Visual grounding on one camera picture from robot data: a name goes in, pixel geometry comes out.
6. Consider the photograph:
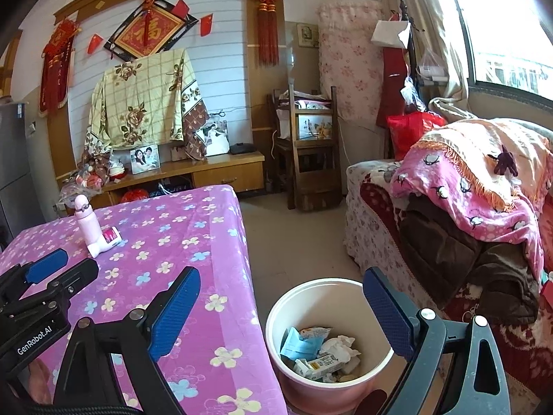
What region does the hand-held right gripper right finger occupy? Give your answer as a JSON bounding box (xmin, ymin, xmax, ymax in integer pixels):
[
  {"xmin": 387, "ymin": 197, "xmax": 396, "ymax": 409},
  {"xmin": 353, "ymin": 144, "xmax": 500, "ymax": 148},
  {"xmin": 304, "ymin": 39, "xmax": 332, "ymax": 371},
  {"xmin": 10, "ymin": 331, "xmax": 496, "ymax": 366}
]
[{"xmin": 362, "ymin": 267, "xmax": 510, "ymax": 415}]

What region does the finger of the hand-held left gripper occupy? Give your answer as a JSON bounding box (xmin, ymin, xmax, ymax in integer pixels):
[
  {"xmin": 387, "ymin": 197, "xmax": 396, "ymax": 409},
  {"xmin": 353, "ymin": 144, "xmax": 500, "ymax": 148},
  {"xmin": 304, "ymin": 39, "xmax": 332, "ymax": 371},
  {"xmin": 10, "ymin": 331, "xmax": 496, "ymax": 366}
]
[
  {"xmin": 42, "ymin": 258, "xmax": 100, "ymax": 308},
  {"xmin": 0, "ymin": 248, "xmax": 70, "ymax": 299}
]

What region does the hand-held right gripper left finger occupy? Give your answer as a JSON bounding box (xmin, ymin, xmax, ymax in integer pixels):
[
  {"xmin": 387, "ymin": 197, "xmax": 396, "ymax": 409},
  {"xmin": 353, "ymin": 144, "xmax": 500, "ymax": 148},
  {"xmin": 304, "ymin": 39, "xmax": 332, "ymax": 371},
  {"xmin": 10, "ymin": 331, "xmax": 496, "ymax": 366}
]
[{"xmin": 53, "ymin": 266, "xmax": 202, "ymax": 415}]

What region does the white tissue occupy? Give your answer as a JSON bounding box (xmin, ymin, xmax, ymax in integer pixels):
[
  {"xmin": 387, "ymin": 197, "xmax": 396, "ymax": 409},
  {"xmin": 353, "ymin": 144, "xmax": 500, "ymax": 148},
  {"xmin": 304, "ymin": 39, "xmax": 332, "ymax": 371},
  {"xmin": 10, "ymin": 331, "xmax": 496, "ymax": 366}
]
[{"xmin": 320, "ymin": 335, "xmax": 361, "ymax": 361}]

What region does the white printed wrapper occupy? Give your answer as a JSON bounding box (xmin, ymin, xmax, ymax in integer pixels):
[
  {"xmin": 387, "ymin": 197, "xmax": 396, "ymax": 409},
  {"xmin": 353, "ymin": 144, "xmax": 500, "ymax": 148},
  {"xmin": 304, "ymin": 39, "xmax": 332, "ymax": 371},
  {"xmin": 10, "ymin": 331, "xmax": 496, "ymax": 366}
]
[{"xmin": 298, "ymin": 326, "xmax": 332, "ymax": 343}]

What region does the blue face mask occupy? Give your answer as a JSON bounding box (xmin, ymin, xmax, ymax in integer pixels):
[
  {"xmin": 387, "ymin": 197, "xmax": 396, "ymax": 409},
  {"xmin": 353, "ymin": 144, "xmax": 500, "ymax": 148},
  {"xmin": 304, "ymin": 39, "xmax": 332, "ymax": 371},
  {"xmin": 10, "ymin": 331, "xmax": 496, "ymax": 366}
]
[{"xmin": 280, "ymin": 326, "xmax": 322, "ymax": 360}]

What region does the white bucket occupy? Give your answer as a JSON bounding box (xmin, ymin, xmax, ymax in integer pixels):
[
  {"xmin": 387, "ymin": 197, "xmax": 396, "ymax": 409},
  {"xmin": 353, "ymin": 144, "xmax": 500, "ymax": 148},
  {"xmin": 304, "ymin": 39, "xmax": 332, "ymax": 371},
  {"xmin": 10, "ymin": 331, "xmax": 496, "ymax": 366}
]
[{"xmin": 265, "ymin": 279, "xmax": 396, "ymax": 413}]

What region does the person's left forearm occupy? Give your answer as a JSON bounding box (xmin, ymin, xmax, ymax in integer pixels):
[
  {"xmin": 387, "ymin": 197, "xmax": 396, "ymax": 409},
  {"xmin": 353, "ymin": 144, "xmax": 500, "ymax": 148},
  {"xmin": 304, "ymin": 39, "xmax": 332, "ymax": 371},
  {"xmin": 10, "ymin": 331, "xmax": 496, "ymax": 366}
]
[{"xmin": 26, "ymin": 359, "xmax": 57, "ymax": 405}]

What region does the white bottle magenta label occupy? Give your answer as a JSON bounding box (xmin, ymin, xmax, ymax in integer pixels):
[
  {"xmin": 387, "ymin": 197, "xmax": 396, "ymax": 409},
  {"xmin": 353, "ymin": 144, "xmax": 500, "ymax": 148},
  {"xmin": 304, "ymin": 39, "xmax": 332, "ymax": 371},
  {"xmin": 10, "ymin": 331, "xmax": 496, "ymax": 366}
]
[{"xmin": 86, "ymin": 226, "xmax": 122, "ymax": 258}]

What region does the pink water bottle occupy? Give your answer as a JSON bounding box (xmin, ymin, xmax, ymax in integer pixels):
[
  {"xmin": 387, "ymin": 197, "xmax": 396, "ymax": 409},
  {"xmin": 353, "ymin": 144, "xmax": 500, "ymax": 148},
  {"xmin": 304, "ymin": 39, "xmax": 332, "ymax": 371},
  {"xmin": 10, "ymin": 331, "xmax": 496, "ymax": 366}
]
[{"xmin": 71, "ymin": 194, "xmax": 103, "ymax": 245}]

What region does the pink floral tablecloth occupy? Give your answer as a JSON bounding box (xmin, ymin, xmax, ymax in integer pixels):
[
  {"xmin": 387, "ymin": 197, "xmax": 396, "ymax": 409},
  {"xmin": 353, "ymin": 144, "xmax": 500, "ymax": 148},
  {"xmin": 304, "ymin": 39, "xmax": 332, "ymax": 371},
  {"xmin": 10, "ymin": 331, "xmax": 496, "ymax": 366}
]
[{"xmin": 0, "ymin": 184, "xmax": 288, "ymax": 415}]

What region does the brown jacket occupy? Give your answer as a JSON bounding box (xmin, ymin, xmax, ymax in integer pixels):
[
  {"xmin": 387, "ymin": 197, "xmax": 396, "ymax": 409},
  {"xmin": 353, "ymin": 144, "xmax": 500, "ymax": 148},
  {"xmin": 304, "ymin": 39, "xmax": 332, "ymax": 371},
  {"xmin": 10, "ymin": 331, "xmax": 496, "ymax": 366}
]
[{"xmin": 400, "ymin": 192, "xmax": 541, "ymax": 325}]

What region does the floral covered sofa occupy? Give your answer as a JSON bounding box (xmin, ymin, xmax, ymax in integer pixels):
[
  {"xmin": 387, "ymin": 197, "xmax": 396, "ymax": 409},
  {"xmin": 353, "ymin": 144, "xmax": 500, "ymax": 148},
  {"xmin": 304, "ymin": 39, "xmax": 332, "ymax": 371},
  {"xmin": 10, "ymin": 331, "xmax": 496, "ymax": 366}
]
[{"xmin": 343, "ymin": 117, "xmax": 553, "ymax": 403}]

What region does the plastic wrapped gift basket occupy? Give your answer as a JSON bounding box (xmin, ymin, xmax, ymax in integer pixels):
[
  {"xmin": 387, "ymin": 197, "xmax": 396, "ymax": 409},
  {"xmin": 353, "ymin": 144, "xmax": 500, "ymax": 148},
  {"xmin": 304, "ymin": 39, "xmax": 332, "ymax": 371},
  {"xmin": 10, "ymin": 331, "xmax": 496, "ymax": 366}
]
[{"xmin": 58, "ymin": 151, "xmax": 111, "ymax": 208}]

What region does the red patterned sofa throw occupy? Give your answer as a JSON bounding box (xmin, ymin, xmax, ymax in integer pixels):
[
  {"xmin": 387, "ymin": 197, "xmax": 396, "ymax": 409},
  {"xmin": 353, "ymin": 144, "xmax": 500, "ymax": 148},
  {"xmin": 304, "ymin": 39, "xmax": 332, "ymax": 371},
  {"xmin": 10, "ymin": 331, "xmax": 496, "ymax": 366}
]
[{"xmin": 358, "ymin": 173, "xmax": 553, "ymax": 398}]

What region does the grey refrigerator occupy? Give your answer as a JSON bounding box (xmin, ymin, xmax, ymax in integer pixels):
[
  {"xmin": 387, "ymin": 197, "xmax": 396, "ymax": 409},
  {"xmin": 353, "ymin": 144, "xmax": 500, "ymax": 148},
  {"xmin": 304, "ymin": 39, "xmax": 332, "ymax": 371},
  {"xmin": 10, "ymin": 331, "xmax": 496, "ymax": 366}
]
[{"xmin": 0, "ymin": 97, "xmax": 33, "ymax": 247}]

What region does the framed couple photo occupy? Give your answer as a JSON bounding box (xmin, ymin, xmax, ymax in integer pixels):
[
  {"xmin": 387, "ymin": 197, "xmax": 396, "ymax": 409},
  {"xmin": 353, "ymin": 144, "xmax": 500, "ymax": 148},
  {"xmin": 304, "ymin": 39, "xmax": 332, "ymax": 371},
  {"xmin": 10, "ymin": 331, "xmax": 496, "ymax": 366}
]
[{"xmin": 130, "ymin": 145, "xmax": 161, "ymax": 175}]

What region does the pink printed blanket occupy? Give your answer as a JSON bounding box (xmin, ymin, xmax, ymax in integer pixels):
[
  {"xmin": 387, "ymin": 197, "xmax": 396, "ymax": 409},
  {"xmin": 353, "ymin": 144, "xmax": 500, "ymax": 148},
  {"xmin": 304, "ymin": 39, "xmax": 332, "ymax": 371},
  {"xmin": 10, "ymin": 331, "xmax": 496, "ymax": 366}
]
[{"xmin": 391, "ymin": 138, "xmax": 545, "ymax": 286}]

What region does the dark wooden chair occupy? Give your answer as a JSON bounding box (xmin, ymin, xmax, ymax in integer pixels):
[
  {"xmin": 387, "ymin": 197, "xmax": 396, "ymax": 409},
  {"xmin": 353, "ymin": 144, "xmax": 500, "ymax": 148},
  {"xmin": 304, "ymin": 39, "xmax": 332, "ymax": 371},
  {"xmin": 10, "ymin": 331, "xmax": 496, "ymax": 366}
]
[{"xmin": 268, "ymin": 84, "xmax": 344, "ymax": 210}]

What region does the wooden cabinet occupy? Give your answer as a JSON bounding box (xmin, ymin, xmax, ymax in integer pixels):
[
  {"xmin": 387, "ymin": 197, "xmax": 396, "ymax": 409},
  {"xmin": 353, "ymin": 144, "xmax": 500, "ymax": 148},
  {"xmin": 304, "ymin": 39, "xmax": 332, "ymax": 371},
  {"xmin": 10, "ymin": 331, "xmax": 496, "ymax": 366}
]
[{"xmin": 56, "ymin": 151, "xmax": 266, "ymax": 217}]

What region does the framed wedding photo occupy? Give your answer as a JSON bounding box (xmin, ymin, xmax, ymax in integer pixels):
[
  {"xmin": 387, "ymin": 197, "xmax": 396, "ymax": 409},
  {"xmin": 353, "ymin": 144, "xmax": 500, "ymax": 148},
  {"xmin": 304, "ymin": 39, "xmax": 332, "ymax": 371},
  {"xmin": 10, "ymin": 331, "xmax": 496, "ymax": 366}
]
[{"xmin": 196, "ymin": 121, "xmax": 229, "ymax": 157}]

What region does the red plastic bag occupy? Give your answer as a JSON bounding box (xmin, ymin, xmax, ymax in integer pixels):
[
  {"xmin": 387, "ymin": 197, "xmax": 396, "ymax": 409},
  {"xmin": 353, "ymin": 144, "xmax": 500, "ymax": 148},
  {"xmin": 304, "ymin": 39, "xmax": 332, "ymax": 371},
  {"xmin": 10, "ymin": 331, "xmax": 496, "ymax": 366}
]
[{"xmin": 386, "ymin": 111, "xmax": 448, "ymax": 160}]

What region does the peach fringed blanket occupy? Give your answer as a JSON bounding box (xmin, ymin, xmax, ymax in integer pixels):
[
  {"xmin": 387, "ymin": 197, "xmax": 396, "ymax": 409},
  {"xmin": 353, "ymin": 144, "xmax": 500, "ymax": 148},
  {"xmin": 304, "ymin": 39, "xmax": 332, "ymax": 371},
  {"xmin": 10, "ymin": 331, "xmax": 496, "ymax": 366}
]
[{"xmin": 417, "ymin": 118, "xmax": 553, "ymax": 212}]

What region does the red hanging garment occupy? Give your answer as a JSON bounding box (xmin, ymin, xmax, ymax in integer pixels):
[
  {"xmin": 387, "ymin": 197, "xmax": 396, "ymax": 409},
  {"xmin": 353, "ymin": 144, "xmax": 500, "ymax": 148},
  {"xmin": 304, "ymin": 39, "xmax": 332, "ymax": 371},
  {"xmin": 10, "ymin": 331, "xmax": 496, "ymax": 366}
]
[{"xmin": 376, "ymin": 45, "xmax": 409, "ymax": 128}]

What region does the tall floral dust cover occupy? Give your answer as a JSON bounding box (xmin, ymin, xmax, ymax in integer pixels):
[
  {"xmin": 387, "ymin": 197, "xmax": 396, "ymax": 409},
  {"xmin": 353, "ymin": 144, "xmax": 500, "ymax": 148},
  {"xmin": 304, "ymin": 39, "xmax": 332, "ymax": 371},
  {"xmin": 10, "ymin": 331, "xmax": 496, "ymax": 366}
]
[{"xmin": 317, "ymin": 0, "xmax": 387, "ymax": 169}]

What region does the clear hanging plastic bag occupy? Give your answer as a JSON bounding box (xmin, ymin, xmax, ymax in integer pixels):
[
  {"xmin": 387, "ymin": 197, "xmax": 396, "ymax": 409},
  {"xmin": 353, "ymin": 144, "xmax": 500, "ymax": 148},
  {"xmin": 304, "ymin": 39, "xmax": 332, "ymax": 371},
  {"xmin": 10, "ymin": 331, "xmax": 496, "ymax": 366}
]
[{"xmin": 417, "ymin": 47, "xmax": 448, "ymax": 85}]

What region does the dark coat rack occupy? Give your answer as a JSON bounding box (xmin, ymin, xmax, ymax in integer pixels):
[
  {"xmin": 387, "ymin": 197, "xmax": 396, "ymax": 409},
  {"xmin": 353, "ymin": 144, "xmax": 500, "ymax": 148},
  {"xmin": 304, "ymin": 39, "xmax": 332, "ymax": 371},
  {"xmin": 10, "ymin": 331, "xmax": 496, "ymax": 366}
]
[{"xmin": 397, "ymin": 0, "xmax": 423, "ymax": 109}]

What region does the white paper bag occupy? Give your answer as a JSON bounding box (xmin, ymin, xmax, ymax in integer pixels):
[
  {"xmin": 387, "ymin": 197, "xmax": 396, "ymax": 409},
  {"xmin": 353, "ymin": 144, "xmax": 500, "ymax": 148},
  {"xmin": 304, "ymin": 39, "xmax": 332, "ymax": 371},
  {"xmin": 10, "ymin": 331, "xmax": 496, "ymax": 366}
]
[{"xmin": 372, "ymin": 19, "xmax": 411, "ymax": 48}]

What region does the beige curtain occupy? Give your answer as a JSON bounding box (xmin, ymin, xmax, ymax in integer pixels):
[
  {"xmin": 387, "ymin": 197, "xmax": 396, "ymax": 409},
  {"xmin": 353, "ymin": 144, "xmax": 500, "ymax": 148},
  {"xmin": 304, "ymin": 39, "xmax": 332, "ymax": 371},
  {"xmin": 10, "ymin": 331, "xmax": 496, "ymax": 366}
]
[{"xmin": 380, "ymin": 0, "xmax": 480, "ymax": 122}]

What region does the window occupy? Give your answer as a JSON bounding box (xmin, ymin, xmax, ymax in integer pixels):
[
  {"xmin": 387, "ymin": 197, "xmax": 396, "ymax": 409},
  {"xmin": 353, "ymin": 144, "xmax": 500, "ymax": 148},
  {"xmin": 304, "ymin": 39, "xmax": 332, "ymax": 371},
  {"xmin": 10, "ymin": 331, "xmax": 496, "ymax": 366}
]
[{"xmin": 425, "ymin": 0, "xmax": 553, "ymax": 100}]

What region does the red tasselled wall hanging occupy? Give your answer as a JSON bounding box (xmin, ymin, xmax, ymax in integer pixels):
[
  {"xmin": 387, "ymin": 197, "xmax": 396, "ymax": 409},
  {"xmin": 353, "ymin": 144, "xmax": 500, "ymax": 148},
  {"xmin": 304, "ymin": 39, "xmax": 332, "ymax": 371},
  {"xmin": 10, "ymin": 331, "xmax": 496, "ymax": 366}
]
[{"xmin": 39, "ymin": 19, "xmax": 83, "ymax": 117}]

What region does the diamond framed red wall picture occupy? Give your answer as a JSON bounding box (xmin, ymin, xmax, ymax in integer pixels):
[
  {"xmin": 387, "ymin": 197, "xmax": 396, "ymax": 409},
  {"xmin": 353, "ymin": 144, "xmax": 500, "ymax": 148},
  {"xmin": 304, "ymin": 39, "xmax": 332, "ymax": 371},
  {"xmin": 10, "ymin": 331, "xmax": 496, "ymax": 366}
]
[{"xmin": 104, "ymin": 2, "xmax": 199, "ymax": 63}]

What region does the small framed wall picture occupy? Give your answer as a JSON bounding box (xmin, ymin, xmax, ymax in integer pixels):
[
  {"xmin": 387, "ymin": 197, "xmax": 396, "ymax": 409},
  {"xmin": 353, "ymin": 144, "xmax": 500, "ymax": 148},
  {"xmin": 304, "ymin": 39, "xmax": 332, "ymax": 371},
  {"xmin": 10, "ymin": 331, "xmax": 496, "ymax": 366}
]
[{"xmin": 296, "ymin": 24, "xmax": 320, "ymax": 48}]

